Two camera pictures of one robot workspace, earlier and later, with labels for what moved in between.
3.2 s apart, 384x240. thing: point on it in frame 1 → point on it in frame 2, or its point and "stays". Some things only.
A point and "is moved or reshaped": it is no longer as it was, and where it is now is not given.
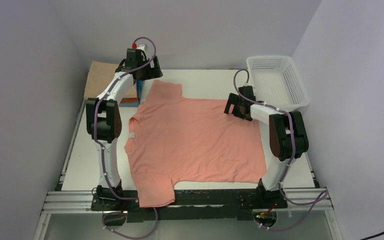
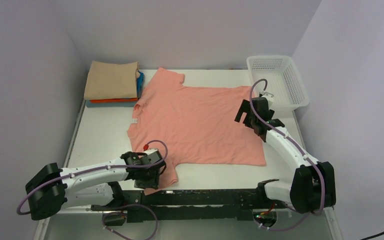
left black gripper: (154, 73) → (153, 183)
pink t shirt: (172, 140) is moved or reshaped
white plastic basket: (277, 82) stays
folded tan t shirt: (100, 73) stays
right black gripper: (234, 99) → (245, 108)
